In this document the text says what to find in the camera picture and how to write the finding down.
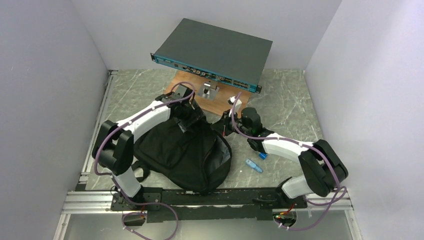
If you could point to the blue grey network switch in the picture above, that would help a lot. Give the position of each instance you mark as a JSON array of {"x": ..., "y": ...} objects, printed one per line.
[{"x": 218, "y": 54}]

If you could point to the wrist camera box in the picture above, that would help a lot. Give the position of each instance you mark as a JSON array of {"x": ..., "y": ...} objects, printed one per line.
[
  {"x": 180, "y": 92},
  {"x": 234, "y": 102}
]

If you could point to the metal stand bracket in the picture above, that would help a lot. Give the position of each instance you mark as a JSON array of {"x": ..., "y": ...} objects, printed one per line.
[{"x": 209, "y": 90}]

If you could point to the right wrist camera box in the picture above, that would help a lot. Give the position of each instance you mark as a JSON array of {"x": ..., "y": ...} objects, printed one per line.
[{"x": 234, "y": 102}]

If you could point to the wooden base board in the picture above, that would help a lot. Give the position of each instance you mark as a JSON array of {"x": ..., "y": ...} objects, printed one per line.
[{"x": 217, "y": 102}]

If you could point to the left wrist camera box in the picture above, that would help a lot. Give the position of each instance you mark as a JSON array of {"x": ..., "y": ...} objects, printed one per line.
[{"x": 180, "y": 92}]

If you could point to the black student backpack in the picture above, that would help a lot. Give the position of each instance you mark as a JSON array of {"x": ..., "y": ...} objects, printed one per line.
[{"x": 197, "y": 160}]

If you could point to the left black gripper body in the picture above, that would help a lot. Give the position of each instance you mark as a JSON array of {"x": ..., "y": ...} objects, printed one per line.
[{"x": 189, "y": 116}]

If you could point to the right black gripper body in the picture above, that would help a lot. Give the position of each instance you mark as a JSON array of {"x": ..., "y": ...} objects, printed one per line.
[{"x": 228, "y": 124}]

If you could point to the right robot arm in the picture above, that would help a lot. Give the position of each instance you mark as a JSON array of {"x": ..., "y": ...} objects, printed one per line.
[{"x": 322, "y": 169}]

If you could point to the small blue capped bottle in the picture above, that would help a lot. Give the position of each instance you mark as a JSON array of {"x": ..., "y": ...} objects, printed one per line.
[{"x": 263, "y": 156}]

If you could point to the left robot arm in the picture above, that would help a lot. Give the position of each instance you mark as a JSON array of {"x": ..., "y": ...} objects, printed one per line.
[{"x": 114, "y": 145}]

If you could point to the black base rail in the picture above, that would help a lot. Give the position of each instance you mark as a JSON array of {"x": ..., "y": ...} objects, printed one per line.
[{"x": 227, "y": 203}]

